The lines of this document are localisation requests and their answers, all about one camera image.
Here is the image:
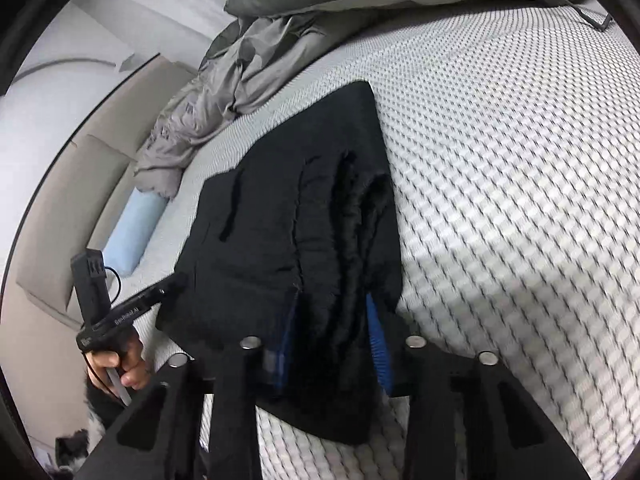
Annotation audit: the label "light blue pillow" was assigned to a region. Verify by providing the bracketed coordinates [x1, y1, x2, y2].
[103, 188, 168, 276]

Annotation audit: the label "white honeycomb mattress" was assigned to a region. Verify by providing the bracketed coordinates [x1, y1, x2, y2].
[122, 8, 639, 479]

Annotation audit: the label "person's left hand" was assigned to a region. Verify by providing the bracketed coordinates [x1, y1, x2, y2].
[85, 330, 151, 393]

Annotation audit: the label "black pants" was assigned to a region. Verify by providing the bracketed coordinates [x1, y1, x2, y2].
[156, 81, 402, 445]

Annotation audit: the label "light grey crumpled blanket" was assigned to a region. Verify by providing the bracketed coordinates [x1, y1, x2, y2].
[131, 12, 362, 201]

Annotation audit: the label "beige padded headboard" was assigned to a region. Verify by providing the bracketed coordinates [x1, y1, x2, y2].
[1, 55, 192, 451]

